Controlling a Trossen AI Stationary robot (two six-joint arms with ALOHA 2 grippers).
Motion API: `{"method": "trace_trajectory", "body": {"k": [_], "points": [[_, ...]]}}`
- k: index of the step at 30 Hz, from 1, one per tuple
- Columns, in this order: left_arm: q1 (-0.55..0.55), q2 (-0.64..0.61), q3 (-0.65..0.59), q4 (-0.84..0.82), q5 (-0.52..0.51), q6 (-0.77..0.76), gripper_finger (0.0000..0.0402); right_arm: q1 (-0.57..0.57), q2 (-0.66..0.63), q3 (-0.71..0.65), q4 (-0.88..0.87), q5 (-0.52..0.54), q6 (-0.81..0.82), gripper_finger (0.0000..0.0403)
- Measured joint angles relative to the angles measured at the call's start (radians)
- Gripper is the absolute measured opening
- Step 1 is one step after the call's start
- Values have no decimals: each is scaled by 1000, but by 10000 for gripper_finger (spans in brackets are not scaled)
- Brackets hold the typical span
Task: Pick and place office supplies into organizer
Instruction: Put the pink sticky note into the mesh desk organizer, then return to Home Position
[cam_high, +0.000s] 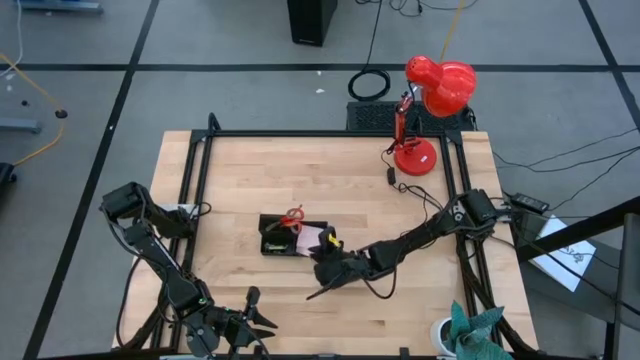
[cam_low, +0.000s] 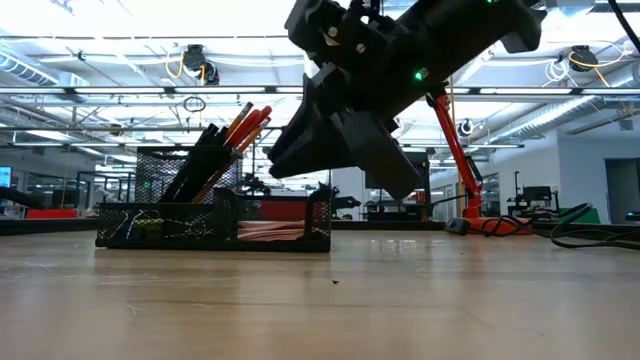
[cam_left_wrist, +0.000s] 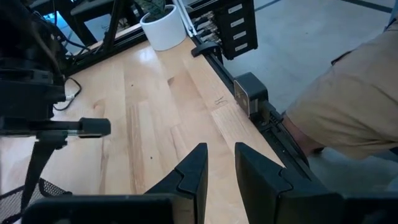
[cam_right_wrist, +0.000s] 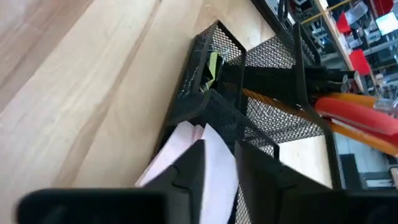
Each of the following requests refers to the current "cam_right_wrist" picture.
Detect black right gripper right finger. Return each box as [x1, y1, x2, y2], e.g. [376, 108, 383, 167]
[234, 141, 398, 224]

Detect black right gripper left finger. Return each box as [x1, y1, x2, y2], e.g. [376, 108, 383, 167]
[15, 139, 206, 224]

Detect pink sticky note pad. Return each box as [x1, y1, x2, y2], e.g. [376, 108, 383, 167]
[134, 120, 240, 224]

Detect red-handled scissors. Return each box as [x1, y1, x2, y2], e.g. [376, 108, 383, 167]
[313, 96, 398, 144]

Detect lime green sticky pad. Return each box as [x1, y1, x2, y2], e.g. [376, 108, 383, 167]
[205, 50, 224, 90]

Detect black mesh desk organizer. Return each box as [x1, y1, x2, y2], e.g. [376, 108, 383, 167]
[154, 19, 346, 224]

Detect red plastic bin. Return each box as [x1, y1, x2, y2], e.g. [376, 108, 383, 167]
[348, 49, 371, 76]
[335, 11, 353, 34]
[371, 0, 394, 16]

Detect white computer monitor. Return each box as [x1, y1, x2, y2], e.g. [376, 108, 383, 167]
[375, 11, 398, 37]

